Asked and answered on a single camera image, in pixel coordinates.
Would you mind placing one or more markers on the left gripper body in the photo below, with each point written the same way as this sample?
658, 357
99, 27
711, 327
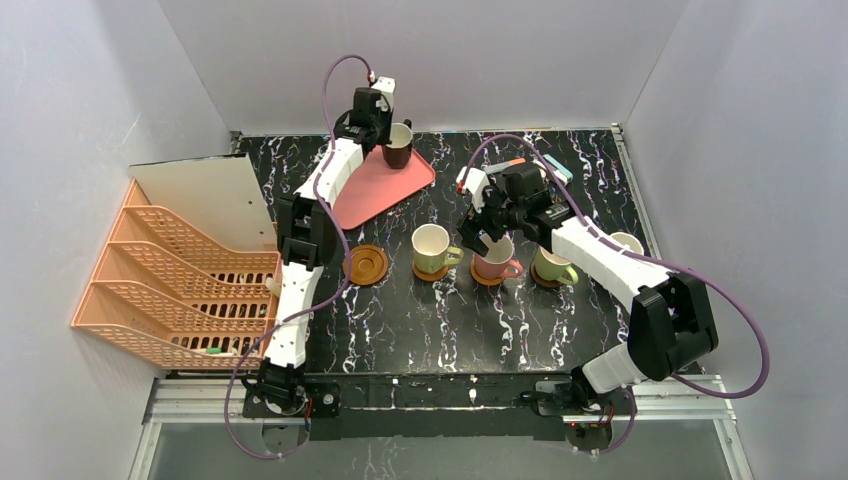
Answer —
370, 132

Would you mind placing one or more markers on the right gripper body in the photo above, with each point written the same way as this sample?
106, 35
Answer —
486, 223

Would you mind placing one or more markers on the yellow-green mug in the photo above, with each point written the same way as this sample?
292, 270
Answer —
432, 245

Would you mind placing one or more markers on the black mug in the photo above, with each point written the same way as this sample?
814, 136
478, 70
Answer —
397, 152

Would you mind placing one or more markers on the light wooden coaster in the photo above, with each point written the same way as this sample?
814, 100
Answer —
489, 282

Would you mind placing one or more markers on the plain brown coaster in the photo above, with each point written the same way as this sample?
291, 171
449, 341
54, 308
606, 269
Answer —
430, 273

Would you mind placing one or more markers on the pink serving tray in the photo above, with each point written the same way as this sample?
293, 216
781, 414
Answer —
374, 187

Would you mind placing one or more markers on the green mug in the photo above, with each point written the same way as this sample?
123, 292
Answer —
552, 267

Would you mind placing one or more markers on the dark brown wooden coaster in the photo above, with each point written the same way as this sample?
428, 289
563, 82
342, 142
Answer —
542, 282

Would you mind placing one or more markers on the brown grooved wooden coaster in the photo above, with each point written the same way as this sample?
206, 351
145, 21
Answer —
366, 265

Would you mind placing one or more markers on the pink mug large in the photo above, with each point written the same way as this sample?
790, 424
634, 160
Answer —
630, 242

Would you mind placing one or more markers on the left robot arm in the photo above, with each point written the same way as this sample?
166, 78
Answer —
308, 235

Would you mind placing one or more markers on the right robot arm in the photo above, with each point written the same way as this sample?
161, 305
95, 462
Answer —
671, 323

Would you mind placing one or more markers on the orange white marker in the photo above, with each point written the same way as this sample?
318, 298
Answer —
501, 166

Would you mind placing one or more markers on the white board sheet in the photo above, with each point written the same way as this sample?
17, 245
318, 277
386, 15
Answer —
219, 195

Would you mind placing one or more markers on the orange file rack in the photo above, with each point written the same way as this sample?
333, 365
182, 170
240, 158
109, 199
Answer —
167, 293

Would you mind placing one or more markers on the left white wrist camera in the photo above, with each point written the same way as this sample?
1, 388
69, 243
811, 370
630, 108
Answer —
386, 88

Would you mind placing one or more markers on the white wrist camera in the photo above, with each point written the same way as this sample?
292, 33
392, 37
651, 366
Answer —
386, 88
472, 181

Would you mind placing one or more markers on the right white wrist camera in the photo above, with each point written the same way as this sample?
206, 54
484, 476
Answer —
472, 181

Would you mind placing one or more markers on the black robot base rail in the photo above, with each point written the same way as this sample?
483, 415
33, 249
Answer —
384, 426

